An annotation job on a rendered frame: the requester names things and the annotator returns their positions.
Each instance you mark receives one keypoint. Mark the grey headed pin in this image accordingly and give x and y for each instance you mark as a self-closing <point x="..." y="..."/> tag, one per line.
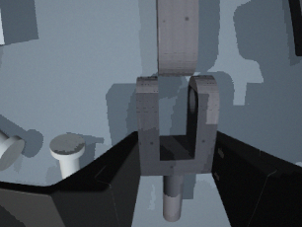
<point x="10" y="149"/>

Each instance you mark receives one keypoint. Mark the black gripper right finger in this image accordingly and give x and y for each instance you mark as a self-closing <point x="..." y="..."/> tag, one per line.
<point x="256" y="188"/>

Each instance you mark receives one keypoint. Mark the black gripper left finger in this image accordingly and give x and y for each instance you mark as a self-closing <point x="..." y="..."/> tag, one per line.
<point x="102" y="194"/>

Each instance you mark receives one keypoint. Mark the white headed pin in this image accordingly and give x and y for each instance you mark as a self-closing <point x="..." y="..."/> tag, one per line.
<point x="67" y="148"/>

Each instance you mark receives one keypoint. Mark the dark grey l-shaped hex key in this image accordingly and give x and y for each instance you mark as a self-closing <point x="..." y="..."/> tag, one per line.
<point x="296" y="17"/>

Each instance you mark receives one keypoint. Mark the dark grey flat slab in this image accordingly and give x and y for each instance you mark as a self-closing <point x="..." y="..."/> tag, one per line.
<point x="70" y="66"/>

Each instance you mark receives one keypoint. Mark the grey clevis fork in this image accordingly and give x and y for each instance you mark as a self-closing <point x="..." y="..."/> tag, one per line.
<point x="172" y="156"/>

